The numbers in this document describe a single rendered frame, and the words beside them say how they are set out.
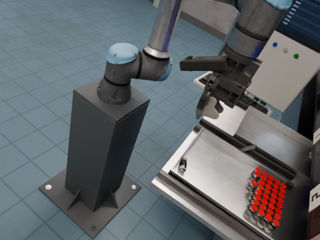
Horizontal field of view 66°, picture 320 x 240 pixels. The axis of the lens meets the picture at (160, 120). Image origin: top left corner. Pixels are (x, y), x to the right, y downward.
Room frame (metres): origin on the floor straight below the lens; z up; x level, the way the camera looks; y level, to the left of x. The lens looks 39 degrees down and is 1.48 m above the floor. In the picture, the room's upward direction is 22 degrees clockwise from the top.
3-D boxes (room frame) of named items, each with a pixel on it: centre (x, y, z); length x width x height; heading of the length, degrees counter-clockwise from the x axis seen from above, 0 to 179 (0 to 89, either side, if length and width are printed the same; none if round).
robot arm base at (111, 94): (0.89, 0.24, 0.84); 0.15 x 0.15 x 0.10
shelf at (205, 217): (0.72, -0.37, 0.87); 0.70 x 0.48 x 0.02; 164
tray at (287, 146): (0.86, -0.49, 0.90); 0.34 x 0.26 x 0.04; 74
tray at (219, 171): (0.57, -0.28, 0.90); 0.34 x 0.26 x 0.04; 73
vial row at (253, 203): (0.54, -0.37, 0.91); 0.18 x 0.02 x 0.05; 163
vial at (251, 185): (0.56, -0.35, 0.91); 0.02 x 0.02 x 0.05
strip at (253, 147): (0.74, -0.29, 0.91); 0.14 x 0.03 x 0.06; 74
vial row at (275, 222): (0.52, -0.43, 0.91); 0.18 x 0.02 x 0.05; 163
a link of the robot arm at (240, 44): (0.55, -0.11, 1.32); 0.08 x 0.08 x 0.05
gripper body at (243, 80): (0.54, -0.11, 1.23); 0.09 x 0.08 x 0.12; 73
